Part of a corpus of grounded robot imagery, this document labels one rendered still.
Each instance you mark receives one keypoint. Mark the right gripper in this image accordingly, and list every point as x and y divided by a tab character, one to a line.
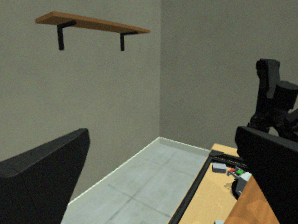
288	119

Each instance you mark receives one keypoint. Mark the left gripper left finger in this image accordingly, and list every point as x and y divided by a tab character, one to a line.
36	186

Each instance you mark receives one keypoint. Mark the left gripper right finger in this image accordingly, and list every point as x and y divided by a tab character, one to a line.
273	162

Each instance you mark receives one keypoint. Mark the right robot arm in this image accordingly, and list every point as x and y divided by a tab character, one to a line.
285	95

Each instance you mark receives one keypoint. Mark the wooden platform dolly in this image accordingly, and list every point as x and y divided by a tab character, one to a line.
251	206

